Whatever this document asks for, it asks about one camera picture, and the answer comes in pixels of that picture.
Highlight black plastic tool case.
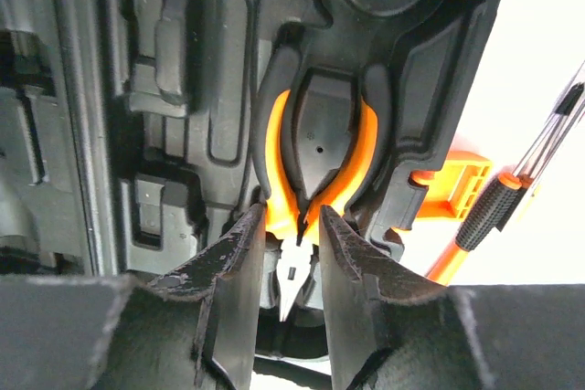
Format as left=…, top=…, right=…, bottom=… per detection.
left=1, top=0, right=500, bottom=275

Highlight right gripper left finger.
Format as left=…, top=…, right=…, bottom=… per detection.
left=1, top=204, right=265, bottom=389

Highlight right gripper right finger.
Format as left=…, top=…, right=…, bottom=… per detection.
left=319, top=206, right=584, bottom=389

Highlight orange handled needle-nose pliers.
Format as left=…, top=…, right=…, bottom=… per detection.
left=250, top=45, right=392, bottom=322

